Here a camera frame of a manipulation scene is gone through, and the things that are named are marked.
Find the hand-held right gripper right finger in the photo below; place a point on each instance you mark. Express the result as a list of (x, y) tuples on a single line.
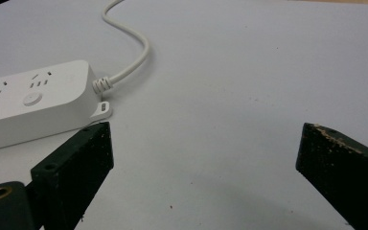
[(341, 172)]

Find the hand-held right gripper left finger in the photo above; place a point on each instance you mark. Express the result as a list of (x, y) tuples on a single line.
[(76, 166)]

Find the white power strip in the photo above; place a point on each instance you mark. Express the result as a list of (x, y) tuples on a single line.
[(35, 102)]

